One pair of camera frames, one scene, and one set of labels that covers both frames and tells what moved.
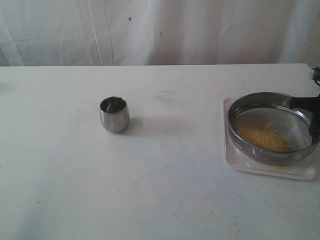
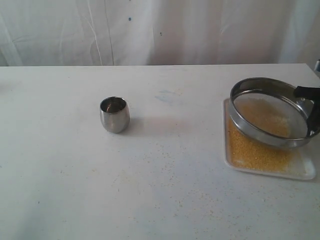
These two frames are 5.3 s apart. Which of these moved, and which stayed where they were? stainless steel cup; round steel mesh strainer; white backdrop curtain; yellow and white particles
Moved: yellow and white particles; round steel mesh strainer
Stayed: stainless steel cup; white backdrop curtain
